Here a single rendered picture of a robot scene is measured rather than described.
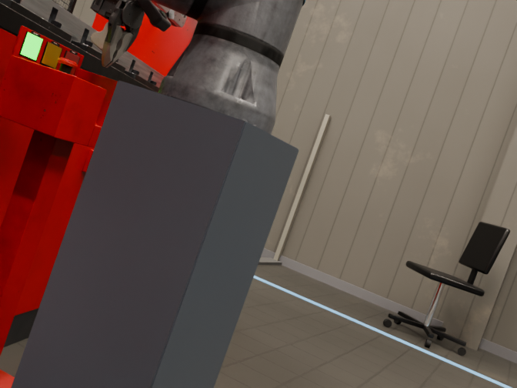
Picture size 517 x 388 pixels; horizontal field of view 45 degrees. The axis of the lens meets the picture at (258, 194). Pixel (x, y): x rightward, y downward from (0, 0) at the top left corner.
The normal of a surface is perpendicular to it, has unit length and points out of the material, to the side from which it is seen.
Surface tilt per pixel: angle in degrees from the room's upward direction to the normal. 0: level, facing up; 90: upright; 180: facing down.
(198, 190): 90
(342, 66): 90
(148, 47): 90
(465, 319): 90
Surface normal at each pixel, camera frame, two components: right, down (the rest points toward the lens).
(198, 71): -0.23, -0.37
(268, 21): 0.42, 0.18
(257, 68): 0.60, -0.08
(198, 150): -0.38, -0.11
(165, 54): -0.16, -0.02
